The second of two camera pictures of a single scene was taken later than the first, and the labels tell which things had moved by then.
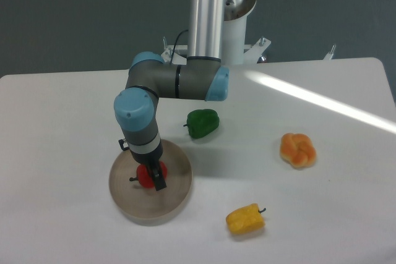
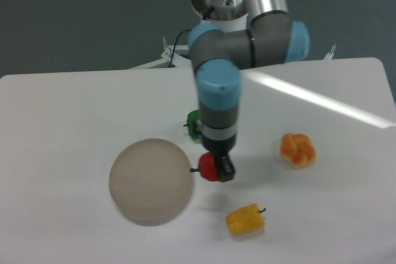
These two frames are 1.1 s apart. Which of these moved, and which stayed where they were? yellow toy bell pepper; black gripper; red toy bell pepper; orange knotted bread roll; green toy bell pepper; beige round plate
Moved: black gripper; red toy bell pepper
Stayed: orange knotted bread roll; yellow toy bell pepper; green toy bell pepper; beige round plate
